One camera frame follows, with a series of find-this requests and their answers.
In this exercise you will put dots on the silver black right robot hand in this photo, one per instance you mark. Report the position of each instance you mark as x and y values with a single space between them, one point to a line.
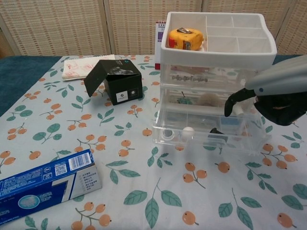
280 76

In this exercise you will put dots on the clear plastic deep drawer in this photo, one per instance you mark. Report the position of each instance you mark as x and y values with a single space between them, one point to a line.
196 140

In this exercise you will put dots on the white drawer organizer box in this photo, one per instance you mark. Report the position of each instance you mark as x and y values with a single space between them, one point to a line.
216 57

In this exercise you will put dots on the clear drawer with pompom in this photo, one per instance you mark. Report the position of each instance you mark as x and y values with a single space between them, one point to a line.
172 105

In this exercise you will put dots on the black product box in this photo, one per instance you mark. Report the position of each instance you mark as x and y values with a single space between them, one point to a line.
124 88

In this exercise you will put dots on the blue toothpaste box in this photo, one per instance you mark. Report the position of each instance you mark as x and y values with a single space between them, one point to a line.
48 187

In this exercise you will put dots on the blue flat pad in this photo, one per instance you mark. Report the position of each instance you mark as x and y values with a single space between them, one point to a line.
230 121

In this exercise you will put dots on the grey fluffy pompom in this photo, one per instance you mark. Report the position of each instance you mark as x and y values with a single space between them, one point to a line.
210 100

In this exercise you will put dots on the green pin ornament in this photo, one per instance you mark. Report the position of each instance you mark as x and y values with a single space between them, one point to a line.
184 100

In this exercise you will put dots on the yellow tape measure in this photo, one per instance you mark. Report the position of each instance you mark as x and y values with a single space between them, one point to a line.
185 39

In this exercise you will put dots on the small white ball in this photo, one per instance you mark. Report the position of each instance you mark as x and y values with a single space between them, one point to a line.
188 132

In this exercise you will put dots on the white desk calendar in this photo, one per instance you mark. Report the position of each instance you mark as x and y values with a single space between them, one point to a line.
159 40

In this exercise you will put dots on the floral print tablecloth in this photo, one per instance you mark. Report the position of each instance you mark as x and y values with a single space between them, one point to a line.
134 155

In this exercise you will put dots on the notepad with red drawings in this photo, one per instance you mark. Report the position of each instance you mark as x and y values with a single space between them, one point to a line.
79 68

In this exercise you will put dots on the woven bamboo folding screen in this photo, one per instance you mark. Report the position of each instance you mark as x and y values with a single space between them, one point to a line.
72 26

